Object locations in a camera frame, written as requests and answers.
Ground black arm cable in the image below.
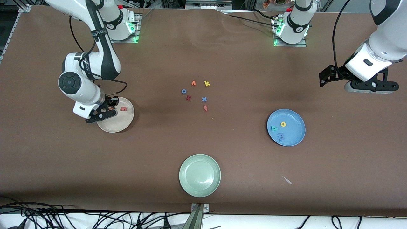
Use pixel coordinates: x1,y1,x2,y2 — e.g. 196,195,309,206
332,0,352,70
69,14,128,97

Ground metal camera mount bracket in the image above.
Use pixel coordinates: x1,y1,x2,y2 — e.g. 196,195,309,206
191,203,210,229

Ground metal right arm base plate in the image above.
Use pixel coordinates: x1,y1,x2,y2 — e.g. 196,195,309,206
106,13,141,43

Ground pale green plate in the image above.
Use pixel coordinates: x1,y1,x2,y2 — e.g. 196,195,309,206
179,154,221,198

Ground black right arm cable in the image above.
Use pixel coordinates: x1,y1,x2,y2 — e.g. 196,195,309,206
69,14,128,97

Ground tangled black floor cables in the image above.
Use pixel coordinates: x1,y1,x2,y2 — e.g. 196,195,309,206
0,196,191,229

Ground brown table cover sheet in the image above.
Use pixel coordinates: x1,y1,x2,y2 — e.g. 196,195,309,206
0,5,407,217

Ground blue plate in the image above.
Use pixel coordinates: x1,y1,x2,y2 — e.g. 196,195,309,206
267,109,306,147

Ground black cable on table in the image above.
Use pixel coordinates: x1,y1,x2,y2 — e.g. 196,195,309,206
223,11,277,26

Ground grey metal frame bar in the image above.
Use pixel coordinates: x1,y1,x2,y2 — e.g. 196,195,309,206
186,0,232,10

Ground beige brown plate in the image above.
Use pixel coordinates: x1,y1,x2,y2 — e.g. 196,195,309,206
96,97,135,133

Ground aluminium frame rail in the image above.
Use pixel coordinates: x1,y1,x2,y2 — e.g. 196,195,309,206
0,4,32,61

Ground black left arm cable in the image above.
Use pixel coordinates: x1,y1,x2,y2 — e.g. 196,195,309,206
332,0,352,70

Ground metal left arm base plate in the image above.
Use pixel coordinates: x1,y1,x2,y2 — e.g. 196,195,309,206
274,16,307,47

